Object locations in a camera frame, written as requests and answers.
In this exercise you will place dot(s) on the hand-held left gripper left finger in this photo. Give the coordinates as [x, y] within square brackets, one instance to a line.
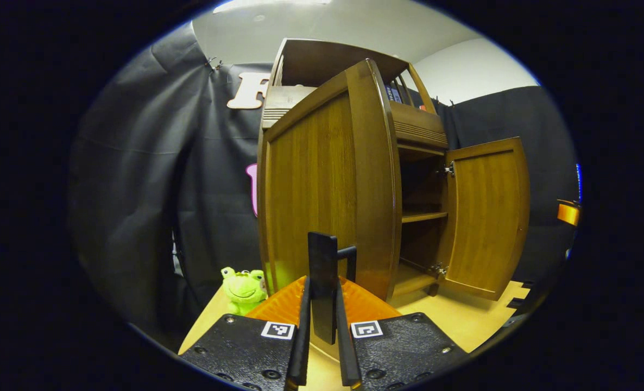
[302, 347]

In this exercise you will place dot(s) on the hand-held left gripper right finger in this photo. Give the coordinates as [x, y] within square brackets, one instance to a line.
[348, 353]

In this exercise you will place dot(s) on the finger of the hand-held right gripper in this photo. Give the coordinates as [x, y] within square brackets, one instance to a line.
[568, 213]

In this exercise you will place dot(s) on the wooden cabinet door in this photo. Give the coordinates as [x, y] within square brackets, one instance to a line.
[487, 217]
[311, 190]

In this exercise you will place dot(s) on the wooden double-door shoe cabinet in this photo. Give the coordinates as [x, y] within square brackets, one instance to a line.
[327, 60]

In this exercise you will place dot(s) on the green frog plush toy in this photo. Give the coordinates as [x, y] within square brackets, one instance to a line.
[243, 290]

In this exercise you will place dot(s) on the wooden inner shelf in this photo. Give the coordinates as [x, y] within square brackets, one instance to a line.
[422, 216]

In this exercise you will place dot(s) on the black backdrop cloth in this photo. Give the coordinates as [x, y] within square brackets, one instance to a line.
[137, 190]

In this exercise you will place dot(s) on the small black clip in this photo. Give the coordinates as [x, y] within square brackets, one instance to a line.
[219, 65]
[210, 61]

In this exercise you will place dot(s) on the ceiling light panel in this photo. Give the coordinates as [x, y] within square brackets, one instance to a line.
[273, 4]

